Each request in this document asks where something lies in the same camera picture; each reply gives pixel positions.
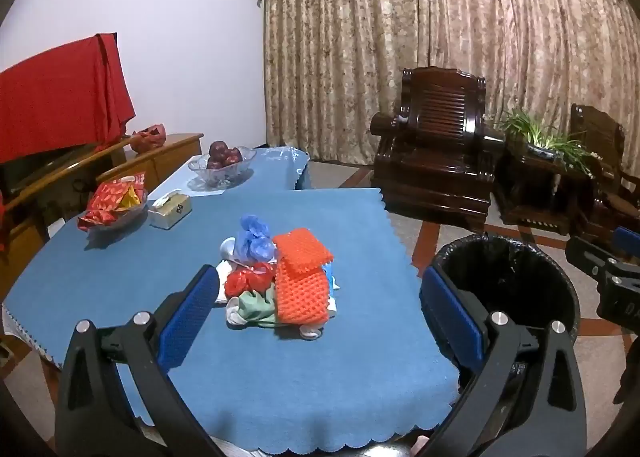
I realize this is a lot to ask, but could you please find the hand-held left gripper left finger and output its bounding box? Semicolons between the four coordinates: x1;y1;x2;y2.
55;264;221;457

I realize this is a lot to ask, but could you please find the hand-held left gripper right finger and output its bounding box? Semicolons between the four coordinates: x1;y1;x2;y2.
419;266;587;457

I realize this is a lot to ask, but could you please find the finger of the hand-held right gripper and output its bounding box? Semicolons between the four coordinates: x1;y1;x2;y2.
566;235;624;284
614;226;640;265

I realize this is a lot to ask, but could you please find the red plastic bag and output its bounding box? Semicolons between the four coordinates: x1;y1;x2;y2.
224;262;277;299

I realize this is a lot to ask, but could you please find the green plastic bag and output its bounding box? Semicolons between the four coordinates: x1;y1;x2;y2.
237;286;281;329

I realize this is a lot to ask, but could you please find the blue white beige packet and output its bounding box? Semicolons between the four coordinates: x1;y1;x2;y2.
220;237;242;268

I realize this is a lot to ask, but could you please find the black lined trash bin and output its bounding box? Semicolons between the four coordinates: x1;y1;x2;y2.
431;233;582;378

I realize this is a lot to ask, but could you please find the orange foam fruit net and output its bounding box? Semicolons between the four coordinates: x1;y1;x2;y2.
275;264;332;327
272;232;334;274

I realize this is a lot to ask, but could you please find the dark wooden side table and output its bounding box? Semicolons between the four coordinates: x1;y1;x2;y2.
492;140;601;238

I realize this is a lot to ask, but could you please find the beige tissue box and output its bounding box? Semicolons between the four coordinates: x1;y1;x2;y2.
148;190;193;231

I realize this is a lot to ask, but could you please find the glass snack dish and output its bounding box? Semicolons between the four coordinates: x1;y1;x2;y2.
85;197;149;234

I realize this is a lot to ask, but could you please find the dark wooden armchair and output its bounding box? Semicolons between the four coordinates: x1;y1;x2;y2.
570;104;640;250
370;66;506;231

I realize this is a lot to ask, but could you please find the yellow snack packet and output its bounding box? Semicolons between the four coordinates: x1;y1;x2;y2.
117;186;141;211

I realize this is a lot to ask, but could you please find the glass fruit bowl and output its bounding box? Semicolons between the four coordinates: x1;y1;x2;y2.
187;146;257;189

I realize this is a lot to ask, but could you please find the green potted plant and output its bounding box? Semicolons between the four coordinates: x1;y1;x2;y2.
492;107;601;179

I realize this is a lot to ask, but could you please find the light wooden cabinet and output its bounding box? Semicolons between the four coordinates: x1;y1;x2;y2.
122;133;204;190

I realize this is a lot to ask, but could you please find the light wooden chair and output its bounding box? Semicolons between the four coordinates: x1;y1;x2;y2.
95;141;173;193
0;137;133;298

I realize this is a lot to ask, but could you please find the light blue plastic-covered tablecloth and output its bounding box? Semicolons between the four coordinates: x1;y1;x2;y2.
149;147;311;198

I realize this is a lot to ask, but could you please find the red bag on cabinet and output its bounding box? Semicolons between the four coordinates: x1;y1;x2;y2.
131;124;168;153

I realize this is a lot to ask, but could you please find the red cloth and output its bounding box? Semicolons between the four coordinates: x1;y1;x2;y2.
0;32;137;165

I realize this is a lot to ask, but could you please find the beige patterned curtain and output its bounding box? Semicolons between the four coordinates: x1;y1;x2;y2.
257;0;640;218

